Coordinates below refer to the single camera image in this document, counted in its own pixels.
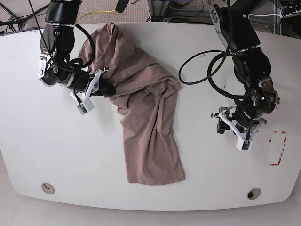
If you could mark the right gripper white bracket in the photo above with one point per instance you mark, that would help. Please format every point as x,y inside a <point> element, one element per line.
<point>91,84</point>

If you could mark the red tape rectangle marking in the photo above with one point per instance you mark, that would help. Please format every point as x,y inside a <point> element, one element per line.
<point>276,147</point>

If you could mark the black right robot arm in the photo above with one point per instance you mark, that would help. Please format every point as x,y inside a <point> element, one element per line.
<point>56,66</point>

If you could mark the mauve pink T-shirt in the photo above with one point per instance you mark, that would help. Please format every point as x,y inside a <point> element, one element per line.
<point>146,97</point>

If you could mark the table cable grommet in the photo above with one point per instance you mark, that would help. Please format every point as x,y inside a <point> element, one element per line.
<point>254,193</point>
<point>48,188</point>

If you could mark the right table cable grommet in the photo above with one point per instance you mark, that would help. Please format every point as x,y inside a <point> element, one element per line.
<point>254,193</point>

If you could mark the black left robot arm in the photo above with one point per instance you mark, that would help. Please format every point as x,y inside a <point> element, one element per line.
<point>252,68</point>

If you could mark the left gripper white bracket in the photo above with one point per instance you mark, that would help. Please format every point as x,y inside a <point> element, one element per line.
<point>243,127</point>

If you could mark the aluminium frame base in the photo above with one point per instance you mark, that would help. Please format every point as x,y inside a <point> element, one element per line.
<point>168,10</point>

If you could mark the black tripod stand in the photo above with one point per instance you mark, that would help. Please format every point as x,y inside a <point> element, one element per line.
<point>15,15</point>

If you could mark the left table cable grommet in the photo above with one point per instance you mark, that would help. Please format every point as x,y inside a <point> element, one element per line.
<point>48,188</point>

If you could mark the white power strip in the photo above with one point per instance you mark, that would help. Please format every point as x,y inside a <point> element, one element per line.
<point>290,11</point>

